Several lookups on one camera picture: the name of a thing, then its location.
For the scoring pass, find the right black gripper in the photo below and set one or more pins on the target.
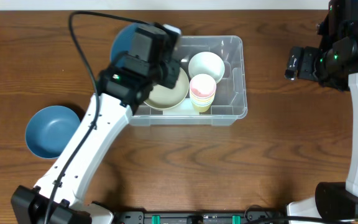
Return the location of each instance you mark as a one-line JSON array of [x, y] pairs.
[[305, 64]]

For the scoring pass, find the yellow cup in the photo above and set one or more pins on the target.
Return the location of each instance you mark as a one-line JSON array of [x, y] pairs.
[[201, 108], [201, 97]]

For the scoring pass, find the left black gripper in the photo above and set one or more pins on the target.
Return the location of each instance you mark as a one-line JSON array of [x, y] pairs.
[[171, 73]]

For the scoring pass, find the blue bowl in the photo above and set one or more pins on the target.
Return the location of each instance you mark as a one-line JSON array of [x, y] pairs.
[[123, 40], [49, 131]]

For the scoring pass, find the clear plastic storage container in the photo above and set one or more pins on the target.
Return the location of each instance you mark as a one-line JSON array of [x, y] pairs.
[[230, 103]]

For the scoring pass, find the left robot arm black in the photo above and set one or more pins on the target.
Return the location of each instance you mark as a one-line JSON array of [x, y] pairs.
[[58, 196]]

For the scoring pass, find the light blue cup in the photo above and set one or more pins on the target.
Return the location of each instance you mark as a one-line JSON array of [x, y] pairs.
[[201, 103]]

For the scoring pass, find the pink cup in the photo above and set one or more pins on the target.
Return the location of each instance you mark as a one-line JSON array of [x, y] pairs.
[[203, 85]]

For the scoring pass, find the white small bowl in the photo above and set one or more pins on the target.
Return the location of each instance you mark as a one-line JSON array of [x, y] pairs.
[[207, 63]]

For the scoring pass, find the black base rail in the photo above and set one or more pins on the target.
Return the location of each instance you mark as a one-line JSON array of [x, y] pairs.
[[138, 217]]

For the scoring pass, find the cream white cup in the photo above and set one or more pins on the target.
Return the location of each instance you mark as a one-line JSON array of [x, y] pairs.
[[202, 101]]

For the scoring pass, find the cream bowl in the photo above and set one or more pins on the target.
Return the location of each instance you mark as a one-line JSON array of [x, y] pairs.
[[163, 98]]

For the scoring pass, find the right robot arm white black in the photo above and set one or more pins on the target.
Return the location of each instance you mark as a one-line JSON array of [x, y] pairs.
[[335, 66]]

